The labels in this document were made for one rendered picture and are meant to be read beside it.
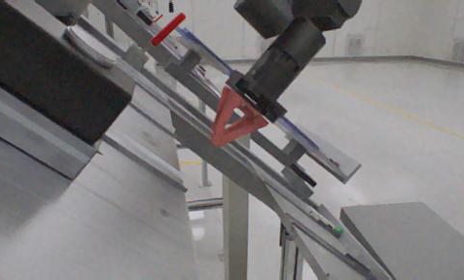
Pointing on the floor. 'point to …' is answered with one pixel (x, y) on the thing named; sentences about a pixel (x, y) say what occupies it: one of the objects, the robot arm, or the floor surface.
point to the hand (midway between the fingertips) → (217, 137)
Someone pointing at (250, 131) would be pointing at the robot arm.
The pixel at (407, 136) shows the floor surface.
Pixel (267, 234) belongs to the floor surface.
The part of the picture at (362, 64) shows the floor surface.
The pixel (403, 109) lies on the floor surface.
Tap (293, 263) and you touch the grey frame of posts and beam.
